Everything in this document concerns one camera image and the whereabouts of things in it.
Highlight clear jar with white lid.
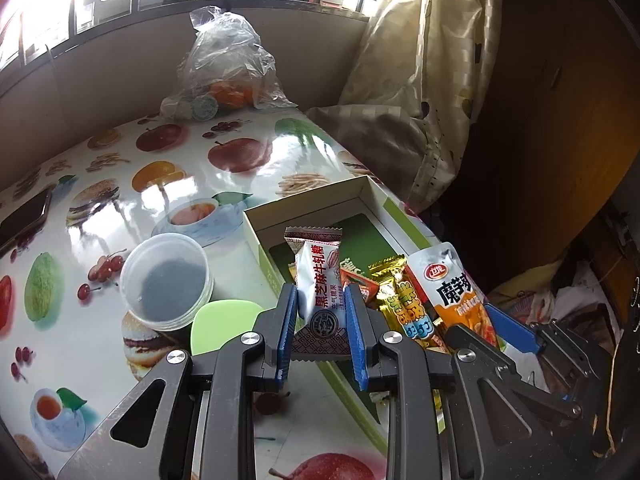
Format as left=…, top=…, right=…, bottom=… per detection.
left=120, top=232, right=215, bottom=332

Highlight gold cartoon snack packet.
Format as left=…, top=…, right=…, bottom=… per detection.
left=369, top=255, right=447, bottom=352

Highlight black ringed panel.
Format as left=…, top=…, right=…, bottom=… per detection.
left=617, top=275, right=640, bottom=346

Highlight pile of clothes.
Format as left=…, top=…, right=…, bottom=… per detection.
left=487, top=255, right=621, bottom=396

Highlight wooden wardrobe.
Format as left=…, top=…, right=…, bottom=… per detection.
left=450, top=0, right=640, bottom=261

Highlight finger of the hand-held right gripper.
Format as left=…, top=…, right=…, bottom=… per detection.
left=486, top=304, right=603, bottom=386
left=445, top=324, right=585, bottom=422

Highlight fruit print tablecloth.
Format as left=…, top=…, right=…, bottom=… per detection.
left=0, top=110, right=451, bottom=480

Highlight light green lid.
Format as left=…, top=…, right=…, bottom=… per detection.
left=189, top=299, right=263, bottom=356

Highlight green cardboard box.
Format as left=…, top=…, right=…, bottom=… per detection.
left=242, top=174, right=503, bottom=456

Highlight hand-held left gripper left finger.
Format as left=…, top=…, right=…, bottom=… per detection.
left=56, top=282, right=301, bottom=480

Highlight orange white snack packet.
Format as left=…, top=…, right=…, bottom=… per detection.
left=406, top=242, right=501, bottom=348

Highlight white patterned candy packet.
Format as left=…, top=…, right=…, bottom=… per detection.
left=284, top=226, right=362, bottom=363

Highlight clear plastic bag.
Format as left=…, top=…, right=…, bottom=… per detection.
left=160, top=5, right=298, bottom=121

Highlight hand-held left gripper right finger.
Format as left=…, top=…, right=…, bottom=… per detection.
left=344, top=282, right=548, bottom=480

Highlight cream patterned curtain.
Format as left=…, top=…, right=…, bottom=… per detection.
left=306, top=0, right=501, bottom=213

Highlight dark smartphone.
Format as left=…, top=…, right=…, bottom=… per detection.
left=0, top=187, right=53, bottom=258

